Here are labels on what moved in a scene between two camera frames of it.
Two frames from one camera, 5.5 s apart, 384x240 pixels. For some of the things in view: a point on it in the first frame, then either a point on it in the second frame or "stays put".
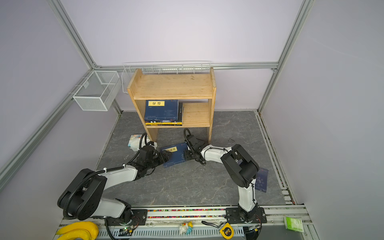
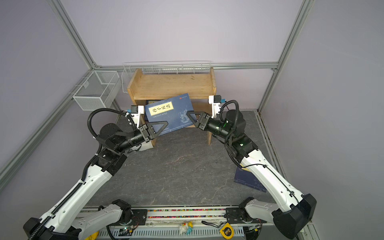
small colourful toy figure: (186, 228) stays put
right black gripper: (186, 155) → (207, 122)
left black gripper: (165, 155) → (147, 131)
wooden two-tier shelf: (180, 100) stays put
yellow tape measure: (227, 231) stays put
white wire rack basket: (162, 67) stays put
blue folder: (177, 155) → (173, 110)
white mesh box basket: (99, 91) stays put
